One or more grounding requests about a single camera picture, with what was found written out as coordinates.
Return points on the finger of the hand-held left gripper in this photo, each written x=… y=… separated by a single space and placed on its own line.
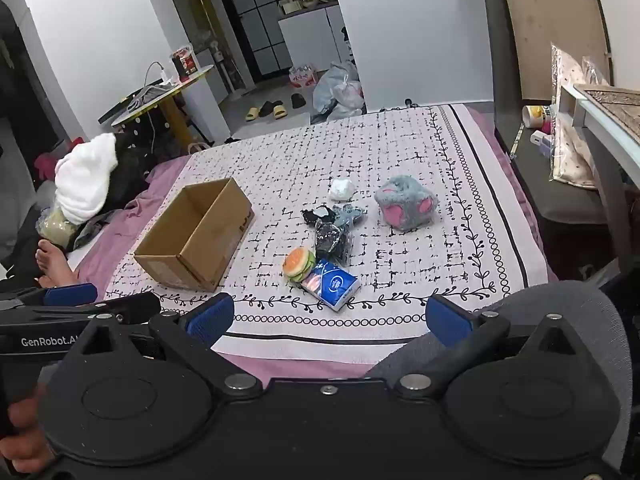
x=70 y=294
x=135 y=307

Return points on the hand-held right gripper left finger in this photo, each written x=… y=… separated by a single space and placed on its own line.
x=210 y=317

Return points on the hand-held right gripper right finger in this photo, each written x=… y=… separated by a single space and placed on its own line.
x=450 y=317

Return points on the brown cardboard box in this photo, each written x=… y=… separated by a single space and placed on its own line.
x=200 y=260

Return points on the burger plush toy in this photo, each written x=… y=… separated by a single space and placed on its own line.
x=298 y=262

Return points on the blue tissue pack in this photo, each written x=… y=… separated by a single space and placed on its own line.
x=332 y=287

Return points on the grey plush cube pink paw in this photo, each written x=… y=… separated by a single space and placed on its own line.
x=400 y=200

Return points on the black item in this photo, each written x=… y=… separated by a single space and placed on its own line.
x=332 y=240

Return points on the small blue-grey plush toy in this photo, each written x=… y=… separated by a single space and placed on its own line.
x=347 y=214

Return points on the black and white hair band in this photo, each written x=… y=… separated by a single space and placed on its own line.
x=315 y=216

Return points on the person's left hand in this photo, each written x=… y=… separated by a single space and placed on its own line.
x=20 y=430

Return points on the person's foot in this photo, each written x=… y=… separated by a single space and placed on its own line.
x=50 y=262

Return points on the pink bed sheet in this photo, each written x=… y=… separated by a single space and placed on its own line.
x=115 y=245

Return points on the beige bagged bundle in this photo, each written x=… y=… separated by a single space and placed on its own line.
x=55 y=227

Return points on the white fluffy towel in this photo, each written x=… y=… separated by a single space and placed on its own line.
x=82 y=180

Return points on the grey office chair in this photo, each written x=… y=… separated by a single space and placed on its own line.
x=575 y=305

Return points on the pink cloth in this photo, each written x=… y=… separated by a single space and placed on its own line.
x=45 y=166

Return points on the dark clothes pile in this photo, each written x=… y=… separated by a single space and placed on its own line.
x=127 y=175

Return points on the dark grey chair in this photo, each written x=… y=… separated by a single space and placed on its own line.
x=550 y=195

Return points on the white black printed blanket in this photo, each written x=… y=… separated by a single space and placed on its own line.
x=280 y=170

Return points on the white crumpled cloth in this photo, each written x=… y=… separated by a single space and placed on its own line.
x=341 y=189

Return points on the beige tote bag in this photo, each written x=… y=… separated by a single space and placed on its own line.
x=197 y=148

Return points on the black dotted cloth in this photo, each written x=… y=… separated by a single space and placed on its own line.
x=137 y=135

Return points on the small lilac box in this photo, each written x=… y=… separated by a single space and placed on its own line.
x=545 y=147

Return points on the black flat panel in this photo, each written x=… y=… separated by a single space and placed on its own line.
x=117 y=105

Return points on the round table yellow edge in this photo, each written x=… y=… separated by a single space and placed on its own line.
x=172 y=115

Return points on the white plug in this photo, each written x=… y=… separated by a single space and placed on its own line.
x=535 y=137

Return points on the yellow slipper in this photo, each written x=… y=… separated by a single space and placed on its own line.
x=251 y=113
x=279 y=111

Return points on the grey cloth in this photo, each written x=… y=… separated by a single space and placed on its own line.
x=150 y=94

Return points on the black slipper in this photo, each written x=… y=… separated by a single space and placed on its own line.
x=266 y=108
x=298 y=101

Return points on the white yellow cup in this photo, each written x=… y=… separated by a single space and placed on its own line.
x=534 y=117

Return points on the small pink item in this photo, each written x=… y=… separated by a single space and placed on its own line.
x=550 y=121

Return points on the white plastic bag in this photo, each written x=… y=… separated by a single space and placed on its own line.
x=350 y=97

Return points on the white desk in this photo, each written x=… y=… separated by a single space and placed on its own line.
x=607 y=127

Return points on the red jar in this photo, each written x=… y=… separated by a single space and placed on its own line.
x=184 y=62

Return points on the water bottle pack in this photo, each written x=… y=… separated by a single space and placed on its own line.
x=302 y=76

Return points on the grey-blue plastic bag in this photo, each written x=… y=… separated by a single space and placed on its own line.
x=332 y=80

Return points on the patterned desk mat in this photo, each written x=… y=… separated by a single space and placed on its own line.
x=617 y=105

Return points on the white cabinet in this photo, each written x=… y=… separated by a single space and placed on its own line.
x=310 y=35

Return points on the black framed glass door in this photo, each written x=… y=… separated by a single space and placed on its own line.
x=260 y=20

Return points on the brown board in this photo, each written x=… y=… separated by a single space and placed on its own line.
x=545 y=30

